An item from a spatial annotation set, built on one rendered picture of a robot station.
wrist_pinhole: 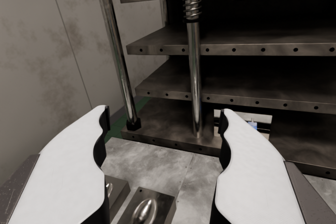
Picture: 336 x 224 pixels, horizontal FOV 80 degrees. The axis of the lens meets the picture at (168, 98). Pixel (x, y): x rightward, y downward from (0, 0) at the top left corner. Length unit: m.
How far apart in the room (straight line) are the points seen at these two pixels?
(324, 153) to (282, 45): 0.55
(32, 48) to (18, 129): 0.71
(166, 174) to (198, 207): 0.20
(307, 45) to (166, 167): 0.77
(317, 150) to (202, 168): 0.55
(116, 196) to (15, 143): 1.47
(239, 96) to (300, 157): 0.38
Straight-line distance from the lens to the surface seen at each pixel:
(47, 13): 2.26
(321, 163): 1.14
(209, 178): 0.94
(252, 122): 1.08
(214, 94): 1.04
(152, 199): 0.81
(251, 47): 0.94
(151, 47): 1.05
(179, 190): 0.91
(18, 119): 2.15
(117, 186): 0.90
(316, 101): 1.06
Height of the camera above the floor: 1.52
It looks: 28 degrees down
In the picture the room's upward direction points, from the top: 7 degrees counter-clockwise
